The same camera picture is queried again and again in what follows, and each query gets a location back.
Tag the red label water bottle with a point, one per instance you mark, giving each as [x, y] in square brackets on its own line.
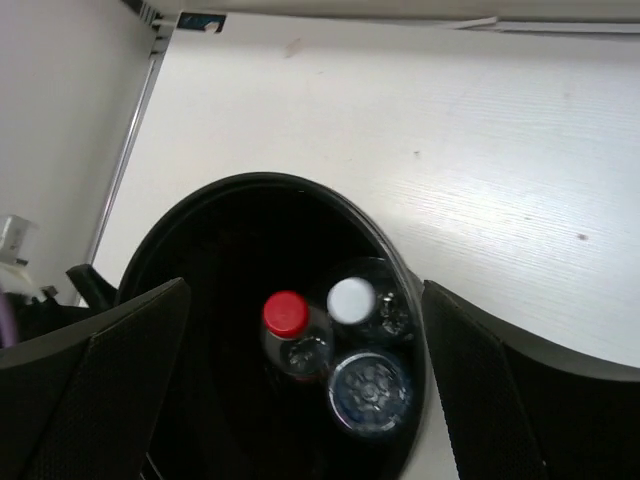
[297, 336]

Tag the black plastic waste bin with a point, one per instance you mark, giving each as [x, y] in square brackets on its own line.
[229, 413]

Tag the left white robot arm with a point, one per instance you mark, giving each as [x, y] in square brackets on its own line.
[29, 310]

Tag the blue label bottle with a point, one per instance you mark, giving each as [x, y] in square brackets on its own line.
[367, 303]
[370, 394]

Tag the left aluminium frame rail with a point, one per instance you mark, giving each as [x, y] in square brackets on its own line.
[152, 18]

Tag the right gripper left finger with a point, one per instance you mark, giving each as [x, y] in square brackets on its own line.
[82, 401]

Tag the left blue corner label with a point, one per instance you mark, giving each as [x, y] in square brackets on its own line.
[203, 22]

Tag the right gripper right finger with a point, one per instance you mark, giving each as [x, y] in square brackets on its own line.
[518, 406]

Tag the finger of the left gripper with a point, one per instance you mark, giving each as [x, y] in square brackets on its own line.
[96, 292]

